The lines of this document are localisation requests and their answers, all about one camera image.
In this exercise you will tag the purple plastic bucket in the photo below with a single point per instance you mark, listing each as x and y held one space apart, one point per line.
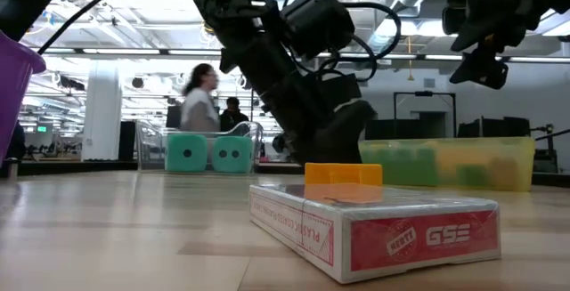
13 95

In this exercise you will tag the person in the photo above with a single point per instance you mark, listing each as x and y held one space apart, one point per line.
198 104
232 115

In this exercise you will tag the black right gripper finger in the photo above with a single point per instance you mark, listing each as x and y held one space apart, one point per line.
494 24
485 73

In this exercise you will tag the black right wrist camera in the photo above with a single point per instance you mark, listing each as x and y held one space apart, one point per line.
454 15

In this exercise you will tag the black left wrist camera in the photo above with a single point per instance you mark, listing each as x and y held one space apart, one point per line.
318 19

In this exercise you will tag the red pink playing card box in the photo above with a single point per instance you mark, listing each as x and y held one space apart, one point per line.
401 237

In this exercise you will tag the black partition screens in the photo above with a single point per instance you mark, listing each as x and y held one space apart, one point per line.
494 126

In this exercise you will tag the white column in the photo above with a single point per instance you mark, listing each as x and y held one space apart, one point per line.
103 108

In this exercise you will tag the teal foam die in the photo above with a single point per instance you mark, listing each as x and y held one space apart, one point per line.
186 153
232 154

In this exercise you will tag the yellow sloped toy brick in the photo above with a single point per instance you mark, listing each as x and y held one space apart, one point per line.
343 174

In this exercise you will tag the yellow translucent plastic bin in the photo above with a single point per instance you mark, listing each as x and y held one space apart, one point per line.
512 166

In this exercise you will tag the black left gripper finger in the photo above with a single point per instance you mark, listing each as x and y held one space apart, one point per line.
345 131
305 144

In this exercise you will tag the black boom stand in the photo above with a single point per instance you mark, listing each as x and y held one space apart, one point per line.
550 148

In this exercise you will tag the clear rectangular plastic bin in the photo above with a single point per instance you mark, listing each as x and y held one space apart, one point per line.
151 144

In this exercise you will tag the green studded toy brick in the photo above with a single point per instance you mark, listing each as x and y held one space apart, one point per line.
405 166

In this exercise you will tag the black background frame stand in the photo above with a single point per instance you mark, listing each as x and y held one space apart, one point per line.
423 93

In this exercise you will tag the black cabinet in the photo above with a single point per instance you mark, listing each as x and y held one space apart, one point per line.
127 139

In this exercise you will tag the black background monitors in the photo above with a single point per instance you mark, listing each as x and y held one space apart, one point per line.
173 116

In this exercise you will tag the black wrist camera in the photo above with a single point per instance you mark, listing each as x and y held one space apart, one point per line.
454 15
318 19

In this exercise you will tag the green exit sign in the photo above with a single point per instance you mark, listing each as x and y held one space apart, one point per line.
42 128

